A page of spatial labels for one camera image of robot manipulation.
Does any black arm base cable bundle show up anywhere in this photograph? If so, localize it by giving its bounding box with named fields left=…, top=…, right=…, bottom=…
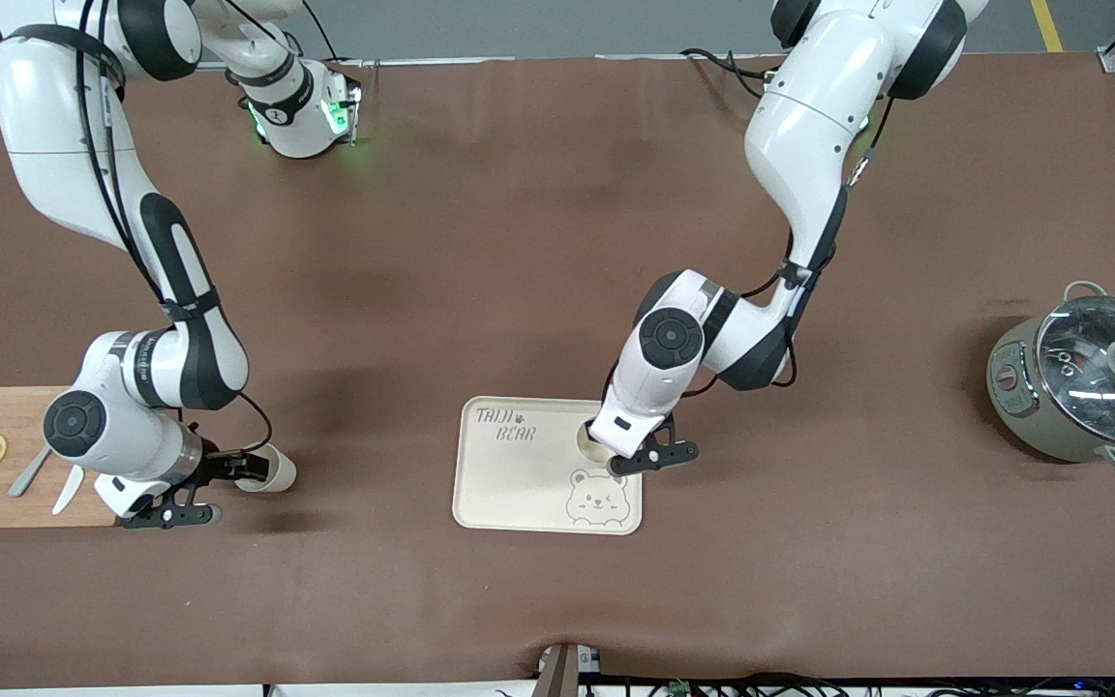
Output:
left=680, top=46, right=773, bottom=98

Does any white plastic knife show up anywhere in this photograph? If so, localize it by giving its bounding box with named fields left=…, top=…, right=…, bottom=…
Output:
left=52, top=467, right=84, bottom=516

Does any grey cooking pot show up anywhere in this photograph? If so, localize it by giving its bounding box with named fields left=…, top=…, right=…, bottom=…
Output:
left=986, top=281, right=1115, bottom=473

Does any cream bear print tray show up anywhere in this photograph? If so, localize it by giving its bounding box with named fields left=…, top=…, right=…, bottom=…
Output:
left=452, top=396, right=644, bottom=536

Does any white IKEA cup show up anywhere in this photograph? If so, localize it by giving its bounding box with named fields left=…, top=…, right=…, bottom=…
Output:
left=233, top=443, right=298, bottom=493
left=575, top=421, right=617, bottom=464

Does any grey plastic knife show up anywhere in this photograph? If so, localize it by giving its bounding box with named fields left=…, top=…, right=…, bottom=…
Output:
left=8, top=443, right=53, bottom=499

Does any glass pot lid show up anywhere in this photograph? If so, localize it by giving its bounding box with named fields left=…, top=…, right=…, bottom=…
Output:
left=1037, top=295, right=1115, bottom=448

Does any metal table edge bracket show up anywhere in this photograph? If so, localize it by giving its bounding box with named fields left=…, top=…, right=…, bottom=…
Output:
left=536, top=643, right=603, bottom=697

